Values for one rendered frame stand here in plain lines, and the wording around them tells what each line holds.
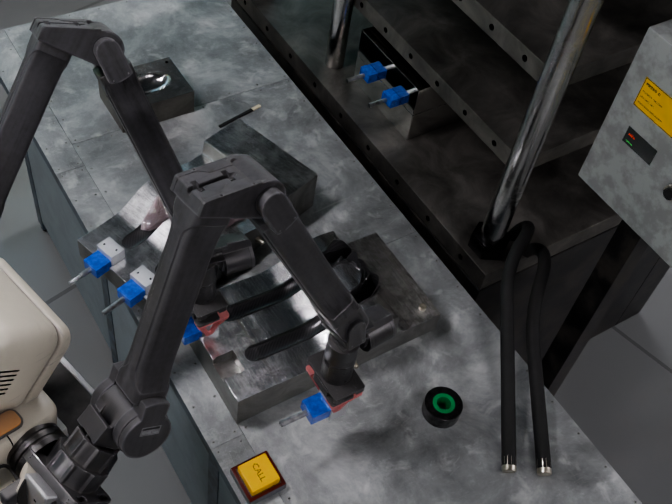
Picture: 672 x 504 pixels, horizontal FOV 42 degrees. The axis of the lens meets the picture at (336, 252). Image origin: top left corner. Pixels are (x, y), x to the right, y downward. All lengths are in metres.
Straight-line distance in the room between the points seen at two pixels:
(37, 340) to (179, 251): 0.25
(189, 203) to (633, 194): 1.07
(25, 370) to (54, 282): 1.74
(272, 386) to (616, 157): 0.85
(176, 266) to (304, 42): 1.58
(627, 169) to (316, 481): 0.89
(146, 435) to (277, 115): 1.27
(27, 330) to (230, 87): 1.32
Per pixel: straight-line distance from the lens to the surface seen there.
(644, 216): 1.92
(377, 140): 2.37
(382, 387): 1.88
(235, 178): 1.14
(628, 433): 2.99
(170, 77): 2.36
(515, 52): 1.97
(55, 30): 1.42
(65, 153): 2.27
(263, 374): 1.76
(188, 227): 1.12
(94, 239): 2.01
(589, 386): 3.03
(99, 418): 1.29
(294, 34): 2.67
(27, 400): 1.36
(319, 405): 1.67
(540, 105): 1.84
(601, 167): 1.96
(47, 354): 1.30
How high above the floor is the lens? 2.39
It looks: 50 degrees down
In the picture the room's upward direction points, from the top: 11 degrees clockwise
